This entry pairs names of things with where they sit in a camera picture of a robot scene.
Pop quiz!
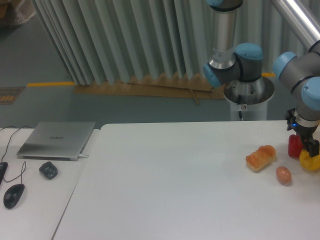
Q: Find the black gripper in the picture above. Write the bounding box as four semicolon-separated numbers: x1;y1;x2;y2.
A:
285;108;320;158

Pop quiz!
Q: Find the red bell pepper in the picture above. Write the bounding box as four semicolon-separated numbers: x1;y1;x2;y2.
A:
287;134;305;158

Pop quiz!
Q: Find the yellow bell pepper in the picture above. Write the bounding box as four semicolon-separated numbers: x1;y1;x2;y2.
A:
299;149;320;171

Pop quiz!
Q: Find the black computer mouse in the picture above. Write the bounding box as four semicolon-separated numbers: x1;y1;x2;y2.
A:
3;183;25;210

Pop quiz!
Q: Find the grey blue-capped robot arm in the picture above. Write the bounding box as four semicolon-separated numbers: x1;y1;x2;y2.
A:
203;0;320;157

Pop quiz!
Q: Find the brown egg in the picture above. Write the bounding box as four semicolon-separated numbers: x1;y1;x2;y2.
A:
275;166;292;186

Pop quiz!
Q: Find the orange braided bread loaf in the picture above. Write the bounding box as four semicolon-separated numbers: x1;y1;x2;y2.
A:
245;145;276;172

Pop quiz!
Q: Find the brown cardboard sheet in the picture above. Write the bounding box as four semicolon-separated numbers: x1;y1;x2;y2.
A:
73;73;225;105

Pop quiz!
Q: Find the white usb plug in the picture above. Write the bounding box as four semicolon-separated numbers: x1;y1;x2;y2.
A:
78;154;89;159

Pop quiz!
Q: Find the pale green folding curtain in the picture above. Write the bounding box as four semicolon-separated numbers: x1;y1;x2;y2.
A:
33;0;308;86

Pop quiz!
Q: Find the silver closed laptop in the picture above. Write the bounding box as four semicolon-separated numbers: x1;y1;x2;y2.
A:
16;121;95;161

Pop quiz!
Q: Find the black earbud case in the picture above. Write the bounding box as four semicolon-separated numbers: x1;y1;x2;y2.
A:
39;161;58;180

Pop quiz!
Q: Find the black keyboard edge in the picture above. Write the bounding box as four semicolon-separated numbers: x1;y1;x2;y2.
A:
0;162;8;184

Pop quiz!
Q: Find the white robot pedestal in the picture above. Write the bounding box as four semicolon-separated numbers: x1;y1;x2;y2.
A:
223;76;275;121

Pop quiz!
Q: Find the black laptop cable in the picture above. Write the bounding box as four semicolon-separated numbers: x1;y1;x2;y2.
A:
0;125;34;163

